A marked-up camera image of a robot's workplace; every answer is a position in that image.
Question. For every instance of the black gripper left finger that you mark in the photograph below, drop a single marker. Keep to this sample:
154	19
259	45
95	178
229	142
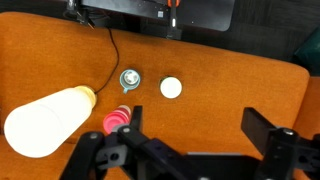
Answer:
135	123

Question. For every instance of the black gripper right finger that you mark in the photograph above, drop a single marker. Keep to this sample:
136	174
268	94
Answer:
264	135

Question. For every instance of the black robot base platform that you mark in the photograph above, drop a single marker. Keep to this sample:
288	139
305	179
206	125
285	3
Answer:
206	14

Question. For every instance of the jar with pale green lid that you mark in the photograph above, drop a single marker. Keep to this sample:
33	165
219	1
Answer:
170	87

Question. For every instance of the orange fabric sofa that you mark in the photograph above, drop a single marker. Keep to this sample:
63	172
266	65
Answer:
42	55

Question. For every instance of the white table lamp wooden base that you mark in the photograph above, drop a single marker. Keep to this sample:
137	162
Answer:
39	128

